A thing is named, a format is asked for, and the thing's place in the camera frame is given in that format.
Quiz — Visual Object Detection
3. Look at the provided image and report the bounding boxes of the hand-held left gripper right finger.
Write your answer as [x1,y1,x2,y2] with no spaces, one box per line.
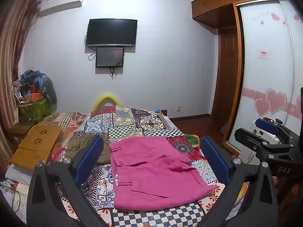
[189,136,279,227]

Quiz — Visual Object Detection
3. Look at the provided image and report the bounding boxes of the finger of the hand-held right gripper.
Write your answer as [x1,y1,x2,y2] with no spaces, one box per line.
[255,118,280,135]
[234,128,297,164]

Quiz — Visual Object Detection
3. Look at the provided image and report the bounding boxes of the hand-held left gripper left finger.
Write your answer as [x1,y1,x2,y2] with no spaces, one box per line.
[27,136,112,227]

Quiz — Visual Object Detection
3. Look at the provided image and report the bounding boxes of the pink pants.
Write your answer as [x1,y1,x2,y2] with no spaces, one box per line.
[109,136,219,211]

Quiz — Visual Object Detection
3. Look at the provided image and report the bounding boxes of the olive green pants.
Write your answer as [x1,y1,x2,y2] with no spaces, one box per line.
[65,134,112,165]

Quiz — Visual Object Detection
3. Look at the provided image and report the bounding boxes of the green cloth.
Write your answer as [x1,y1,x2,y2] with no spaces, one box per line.
[184,134,201,147]

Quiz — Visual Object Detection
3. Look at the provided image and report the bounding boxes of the patchwork printed blanket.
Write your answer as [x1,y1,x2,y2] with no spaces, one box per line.
[35,104,252,227]

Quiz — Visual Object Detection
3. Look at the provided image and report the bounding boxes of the wooden wardrobe with heart doors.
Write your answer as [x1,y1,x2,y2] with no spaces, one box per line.
[191,0,303,158]

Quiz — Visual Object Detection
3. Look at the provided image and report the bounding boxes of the wooden lap table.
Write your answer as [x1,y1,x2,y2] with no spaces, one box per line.
[10,125,62,171]

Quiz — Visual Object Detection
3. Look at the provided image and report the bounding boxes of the yellow curved object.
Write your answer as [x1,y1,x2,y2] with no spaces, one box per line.
[92,93,121,111]

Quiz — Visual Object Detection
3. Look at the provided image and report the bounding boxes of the brown wooden door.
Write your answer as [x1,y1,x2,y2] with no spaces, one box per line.
[211,28,240,124]

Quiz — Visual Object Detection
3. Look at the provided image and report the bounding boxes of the green bag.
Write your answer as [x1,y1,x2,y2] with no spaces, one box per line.
[18,96,52,124]

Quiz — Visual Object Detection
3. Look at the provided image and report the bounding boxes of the white crumpled bedding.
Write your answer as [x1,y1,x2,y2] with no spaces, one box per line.
[0,164,32,220]

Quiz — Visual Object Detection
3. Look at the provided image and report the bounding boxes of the pile of clothes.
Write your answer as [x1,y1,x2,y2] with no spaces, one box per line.
[14,69,58,110]

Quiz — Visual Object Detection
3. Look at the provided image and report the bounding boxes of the striped brown curtain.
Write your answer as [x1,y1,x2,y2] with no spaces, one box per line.
[0,0,40,163]

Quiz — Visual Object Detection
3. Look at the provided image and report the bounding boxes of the white air conditioner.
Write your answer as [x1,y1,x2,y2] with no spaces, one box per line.
[39,0,82,17]

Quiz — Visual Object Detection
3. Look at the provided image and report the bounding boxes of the black television cable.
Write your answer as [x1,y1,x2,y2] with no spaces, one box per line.
[84,35,98,61]

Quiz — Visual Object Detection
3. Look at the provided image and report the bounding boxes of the small black wall screen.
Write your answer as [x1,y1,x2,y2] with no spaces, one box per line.
[95,47,125,68]

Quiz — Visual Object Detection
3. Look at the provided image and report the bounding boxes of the black wall television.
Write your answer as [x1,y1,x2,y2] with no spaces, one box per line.
[85,18,138,47]

